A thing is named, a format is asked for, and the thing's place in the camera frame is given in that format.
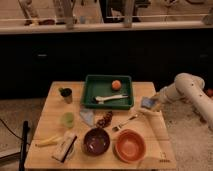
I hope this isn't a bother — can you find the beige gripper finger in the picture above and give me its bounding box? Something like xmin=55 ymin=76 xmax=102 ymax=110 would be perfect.
xmin=151 ymin=94 xmax=162 ymax=112

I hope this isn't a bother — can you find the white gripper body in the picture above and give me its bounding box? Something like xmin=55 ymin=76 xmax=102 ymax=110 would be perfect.
xmin=158 ymin=86 xmax=176 ymax=103

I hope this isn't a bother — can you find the blue sponge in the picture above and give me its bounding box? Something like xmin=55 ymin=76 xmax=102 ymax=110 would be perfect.
xmin=141 ymin=97 xmax=155 ymax=109

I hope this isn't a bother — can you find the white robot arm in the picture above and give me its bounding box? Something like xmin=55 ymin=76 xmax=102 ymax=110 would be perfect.
xmin=153 ymin=73 xmax=213 ymax=131

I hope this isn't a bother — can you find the red bowl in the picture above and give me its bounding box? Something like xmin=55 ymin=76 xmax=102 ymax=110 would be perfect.
xmin=114 ymin=129 xmax=146 ymax=163

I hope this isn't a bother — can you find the dark purple bowl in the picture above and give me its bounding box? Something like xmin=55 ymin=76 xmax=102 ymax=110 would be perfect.
xmin=82 ymin=128 xmax=110 ymax=156

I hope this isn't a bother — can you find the green plastic tray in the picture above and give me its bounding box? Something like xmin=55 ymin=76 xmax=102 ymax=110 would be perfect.
xmin=81 ymin=75 xmax=134 ymax=110

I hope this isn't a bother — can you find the orange ball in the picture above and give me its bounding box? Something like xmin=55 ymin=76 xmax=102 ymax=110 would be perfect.
xmin=112 ymin=80 xmax=122 ymax=91

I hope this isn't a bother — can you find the dark red grape bunch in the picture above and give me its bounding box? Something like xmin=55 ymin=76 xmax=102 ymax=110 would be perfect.
xmin=96 ymin=111 xmax=113 ymax=128

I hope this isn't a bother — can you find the white plastic spoon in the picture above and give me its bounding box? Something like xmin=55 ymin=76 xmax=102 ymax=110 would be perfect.
xmin=94 ymin=94 xmax=128 ymax=102

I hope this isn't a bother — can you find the light blue cloth piece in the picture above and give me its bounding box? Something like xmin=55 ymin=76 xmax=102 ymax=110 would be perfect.
xmin=80 ymin=108 xmax=94 ymax=127

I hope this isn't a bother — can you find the light green cup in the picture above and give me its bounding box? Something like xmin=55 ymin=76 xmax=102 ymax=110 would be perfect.
xmin=61 ymin=112 xmax=74 ymax=128

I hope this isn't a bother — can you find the dark cup with green item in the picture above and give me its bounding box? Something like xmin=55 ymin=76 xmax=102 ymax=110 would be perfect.
xmin=59 ymin=87 xmax=72 ymax=104

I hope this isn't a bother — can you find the yellow banana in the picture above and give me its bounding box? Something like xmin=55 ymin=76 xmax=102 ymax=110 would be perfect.
xmin=36 ymin=136 xmax=61 ymax=147

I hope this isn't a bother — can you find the black stand left of table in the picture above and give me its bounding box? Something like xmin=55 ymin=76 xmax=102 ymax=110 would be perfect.
xmin=19 ymin=121 xmax=30 ymax=171

